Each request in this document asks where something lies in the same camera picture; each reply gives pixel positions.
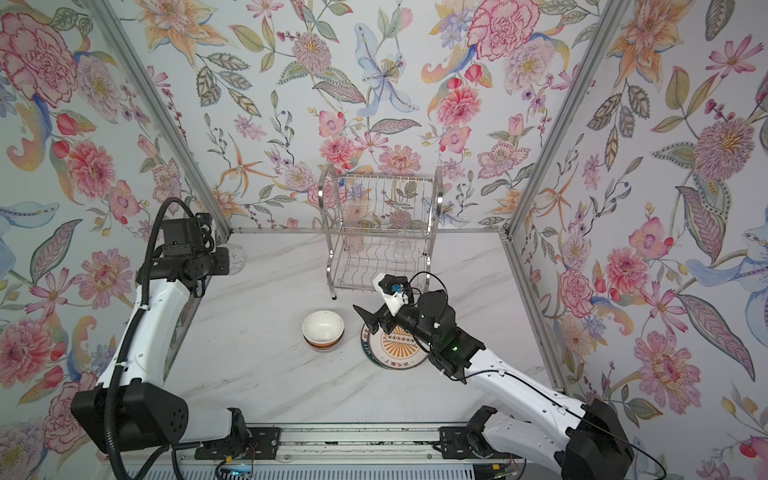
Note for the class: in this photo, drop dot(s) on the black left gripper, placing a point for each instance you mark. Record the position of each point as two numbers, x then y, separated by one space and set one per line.
222 259

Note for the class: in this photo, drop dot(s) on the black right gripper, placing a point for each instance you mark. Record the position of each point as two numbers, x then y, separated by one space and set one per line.
387 319

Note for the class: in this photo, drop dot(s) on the orange patterned plate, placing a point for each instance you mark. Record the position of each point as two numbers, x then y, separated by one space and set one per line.
395 351

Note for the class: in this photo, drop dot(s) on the clear drinking glass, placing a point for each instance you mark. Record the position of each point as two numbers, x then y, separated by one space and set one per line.
237 258

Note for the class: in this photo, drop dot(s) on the orange bowl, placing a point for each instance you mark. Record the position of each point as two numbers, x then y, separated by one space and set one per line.
323 326

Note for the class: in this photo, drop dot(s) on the dark rimmed white plate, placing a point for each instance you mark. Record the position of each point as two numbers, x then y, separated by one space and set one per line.
364 341

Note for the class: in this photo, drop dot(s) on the pink floral patterned bowl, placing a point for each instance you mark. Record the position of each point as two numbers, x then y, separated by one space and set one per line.
324 347

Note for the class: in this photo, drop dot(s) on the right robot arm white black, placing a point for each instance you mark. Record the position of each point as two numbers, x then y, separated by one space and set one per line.
577 440

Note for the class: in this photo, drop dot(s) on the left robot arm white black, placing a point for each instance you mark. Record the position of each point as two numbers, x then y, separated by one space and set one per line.
129 408

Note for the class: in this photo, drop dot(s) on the steel two-tier dish rack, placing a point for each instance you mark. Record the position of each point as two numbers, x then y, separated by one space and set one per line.
378 223

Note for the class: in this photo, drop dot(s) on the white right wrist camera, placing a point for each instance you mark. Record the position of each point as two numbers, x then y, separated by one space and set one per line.
395 290

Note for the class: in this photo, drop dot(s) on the aluminium left corner frame post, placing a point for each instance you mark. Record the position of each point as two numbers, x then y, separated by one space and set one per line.
116 37

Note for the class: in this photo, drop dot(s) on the aluminium corner frame post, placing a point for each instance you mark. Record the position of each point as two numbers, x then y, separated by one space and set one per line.
606 27
116 37

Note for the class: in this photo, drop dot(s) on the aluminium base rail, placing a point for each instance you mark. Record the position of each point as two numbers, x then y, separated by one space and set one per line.
360 444

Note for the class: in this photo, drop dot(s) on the aluminium right corner frame post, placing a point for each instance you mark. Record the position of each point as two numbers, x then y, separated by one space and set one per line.
606 27

